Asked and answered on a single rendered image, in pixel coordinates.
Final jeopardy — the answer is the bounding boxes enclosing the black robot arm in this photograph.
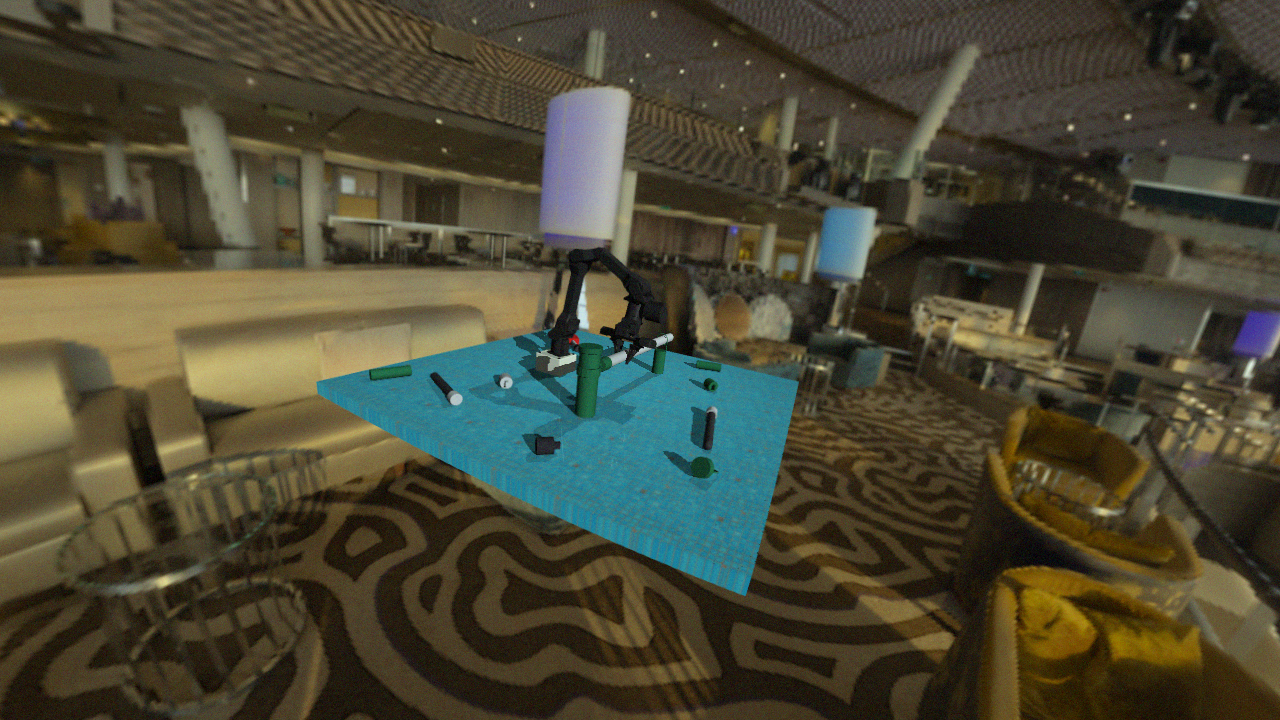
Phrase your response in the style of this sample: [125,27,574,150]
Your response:
[548,249,668,357]

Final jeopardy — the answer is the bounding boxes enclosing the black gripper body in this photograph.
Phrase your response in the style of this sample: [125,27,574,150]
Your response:
[599,315,657,348]

